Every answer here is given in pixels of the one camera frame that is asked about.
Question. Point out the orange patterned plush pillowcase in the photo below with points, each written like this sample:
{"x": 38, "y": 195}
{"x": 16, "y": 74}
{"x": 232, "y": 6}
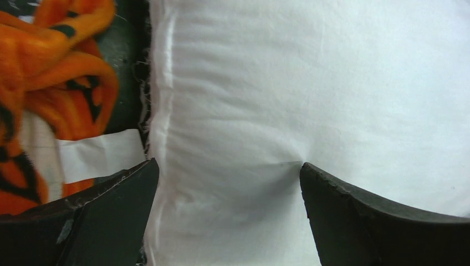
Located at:
{"x": 53, "y": 68}

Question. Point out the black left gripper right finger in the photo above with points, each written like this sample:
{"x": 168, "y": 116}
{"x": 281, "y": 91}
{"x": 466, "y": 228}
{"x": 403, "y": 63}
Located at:
{"x": 352, "y": 226}

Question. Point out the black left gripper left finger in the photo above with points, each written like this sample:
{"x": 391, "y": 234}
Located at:
{"x": 102, "y": 225}

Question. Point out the white pillow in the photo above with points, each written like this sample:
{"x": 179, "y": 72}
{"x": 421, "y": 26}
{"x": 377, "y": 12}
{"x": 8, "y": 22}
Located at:
{"x": 244, "y": 93}

